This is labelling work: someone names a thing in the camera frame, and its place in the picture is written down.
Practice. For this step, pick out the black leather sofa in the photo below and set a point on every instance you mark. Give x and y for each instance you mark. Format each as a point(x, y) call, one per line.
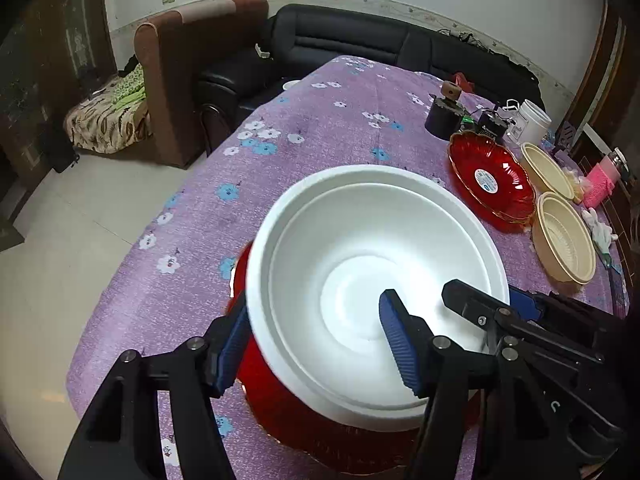
point(340, 30)

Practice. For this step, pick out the white plastic jar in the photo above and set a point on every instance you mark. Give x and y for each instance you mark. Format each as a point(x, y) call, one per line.
point(530, 125)

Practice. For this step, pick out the black bag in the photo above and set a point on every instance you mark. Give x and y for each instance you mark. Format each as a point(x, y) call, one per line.
point(65, 150)

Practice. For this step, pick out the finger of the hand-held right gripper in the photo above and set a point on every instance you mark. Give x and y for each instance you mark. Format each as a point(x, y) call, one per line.
point(525, 302)
point(470, 302)

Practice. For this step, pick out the brown sofa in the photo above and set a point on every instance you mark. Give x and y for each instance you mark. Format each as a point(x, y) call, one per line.
point(185, 70)

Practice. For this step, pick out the red plate with round sticker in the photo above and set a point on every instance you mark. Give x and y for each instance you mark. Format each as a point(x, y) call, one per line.
point(470, 160)

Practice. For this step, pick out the wooden glass-panel door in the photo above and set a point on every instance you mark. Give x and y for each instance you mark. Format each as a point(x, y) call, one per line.
point(55, 50)

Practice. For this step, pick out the red bag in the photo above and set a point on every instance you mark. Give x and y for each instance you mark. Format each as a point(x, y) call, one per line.
point(462, 82)

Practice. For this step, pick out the leaf-patterned blanket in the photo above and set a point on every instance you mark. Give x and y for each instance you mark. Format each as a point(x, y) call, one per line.
point(105, 120)

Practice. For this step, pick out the small white cup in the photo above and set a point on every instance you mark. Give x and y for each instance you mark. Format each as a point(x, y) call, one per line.
point(291, 85)

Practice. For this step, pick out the black cylinder container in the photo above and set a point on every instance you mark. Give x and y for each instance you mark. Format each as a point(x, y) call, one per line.
point(440, 122)

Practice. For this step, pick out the white glove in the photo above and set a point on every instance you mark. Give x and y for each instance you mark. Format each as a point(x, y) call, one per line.
point(597, 230)

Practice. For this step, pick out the wooden door frame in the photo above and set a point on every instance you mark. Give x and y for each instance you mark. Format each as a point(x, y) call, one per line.
point(607, 75)

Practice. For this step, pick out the green cloth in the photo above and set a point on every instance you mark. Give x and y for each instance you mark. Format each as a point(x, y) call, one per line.
point(131, 85)

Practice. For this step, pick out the beige plastic bowl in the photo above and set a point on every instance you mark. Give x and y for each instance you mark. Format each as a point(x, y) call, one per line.
point(545, 170)
point(565, 240)

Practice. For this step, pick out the orange yellow small object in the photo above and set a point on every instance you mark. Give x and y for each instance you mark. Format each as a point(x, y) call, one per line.
point(576, 182)

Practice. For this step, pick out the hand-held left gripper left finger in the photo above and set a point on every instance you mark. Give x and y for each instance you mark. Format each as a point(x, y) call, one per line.
point(230, 355)

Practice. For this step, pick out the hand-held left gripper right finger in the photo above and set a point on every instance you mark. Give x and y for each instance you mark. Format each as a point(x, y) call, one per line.
point(395, 330)

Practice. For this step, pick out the purple floral tablecloth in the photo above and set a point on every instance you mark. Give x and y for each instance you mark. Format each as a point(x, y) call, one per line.
point(310, 125)

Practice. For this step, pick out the white foam bowl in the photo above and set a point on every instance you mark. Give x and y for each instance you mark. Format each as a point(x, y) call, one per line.
point(350, 240)

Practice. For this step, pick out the pink bottle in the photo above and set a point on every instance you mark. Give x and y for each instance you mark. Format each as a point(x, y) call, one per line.
point(602, 182)

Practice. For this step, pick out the small wooden stamp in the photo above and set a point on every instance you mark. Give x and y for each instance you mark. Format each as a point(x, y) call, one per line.
point(451, 91)

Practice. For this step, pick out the plain red plate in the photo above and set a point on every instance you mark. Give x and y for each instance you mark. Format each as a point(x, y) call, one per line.
point(310, 440)

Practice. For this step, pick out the small black device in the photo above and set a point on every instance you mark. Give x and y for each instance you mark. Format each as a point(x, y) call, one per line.
point(492, 121)

